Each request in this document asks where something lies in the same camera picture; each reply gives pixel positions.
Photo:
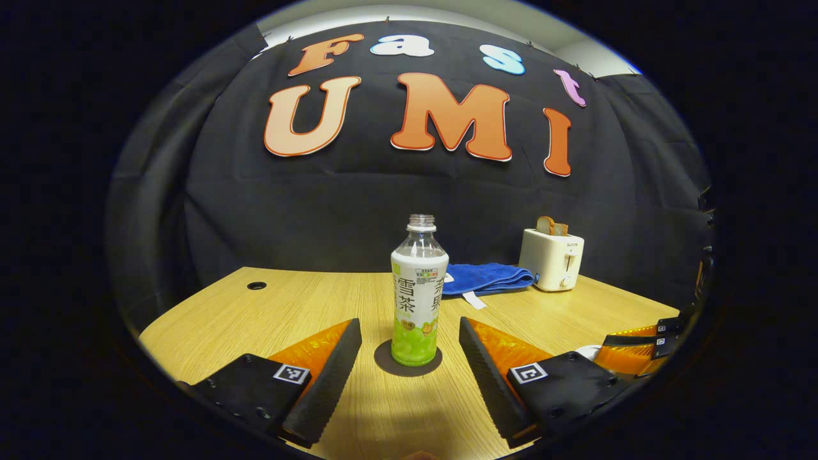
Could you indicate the water bottle with white-green label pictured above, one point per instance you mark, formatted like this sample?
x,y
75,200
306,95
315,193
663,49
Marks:
x,y
418,300

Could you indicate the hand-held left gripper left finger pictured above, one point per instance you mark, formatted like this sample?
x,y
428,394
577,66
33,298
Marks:
x,y
326,390

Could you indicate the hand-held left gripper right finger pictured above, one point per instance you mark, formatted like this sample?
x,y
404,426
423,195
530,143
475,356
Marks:
x,y
492,383

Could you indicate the dark round coaster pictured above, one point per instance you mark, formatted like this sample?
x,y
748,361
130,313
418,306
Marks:
x,y
383,361

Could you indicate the cream toaster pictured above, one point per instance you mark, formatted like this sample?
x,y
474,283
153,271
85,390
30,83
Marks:
x,y
549,262

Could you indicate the toast slices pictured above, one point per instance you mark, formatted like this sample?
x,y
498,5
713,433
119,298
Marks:
x,y
551,227

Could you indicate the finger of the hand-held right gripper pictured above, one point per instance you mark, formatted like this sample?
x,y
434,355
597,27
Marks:
x,y
632,359
664,329

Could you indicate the blue towel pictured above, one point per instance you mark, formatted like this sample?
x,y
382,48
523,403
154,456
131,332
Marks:
x,y
489,278

